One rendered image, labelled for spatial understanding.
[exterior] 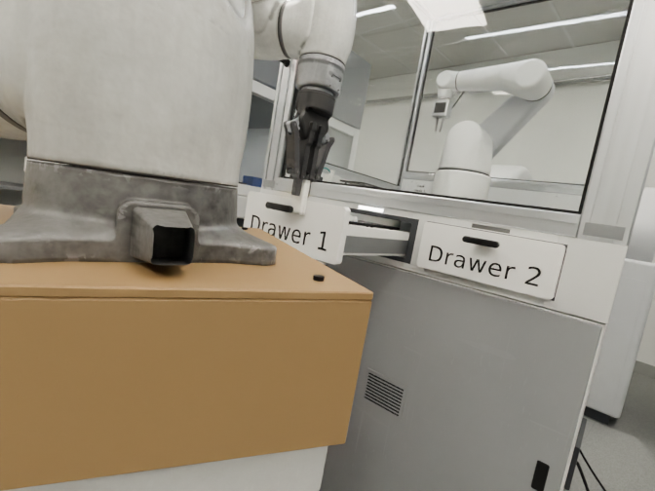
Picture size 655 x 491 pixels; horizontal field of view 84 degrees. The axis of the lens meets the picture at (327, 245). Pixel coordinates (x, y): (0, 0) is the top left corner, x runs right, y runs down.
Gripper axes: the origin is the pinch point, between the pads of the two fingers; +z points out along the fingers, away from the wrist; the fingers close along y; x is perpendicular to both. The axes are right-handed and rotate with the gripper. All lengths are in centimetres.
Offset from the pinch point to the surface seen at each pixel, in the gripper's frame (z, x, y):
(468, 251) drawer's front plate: 5.3, -25.4, 29.2
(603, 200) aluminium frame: -9, -47, 31
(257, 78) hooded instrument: -48, 83, 47
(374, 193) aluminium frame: -4.8, 2.6, 30.6
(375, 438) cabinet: 59, -12, 31
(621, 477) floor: 93, -69, 150
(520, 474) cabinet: 48, -45, 31
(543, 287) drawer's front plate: 9, -41, 29
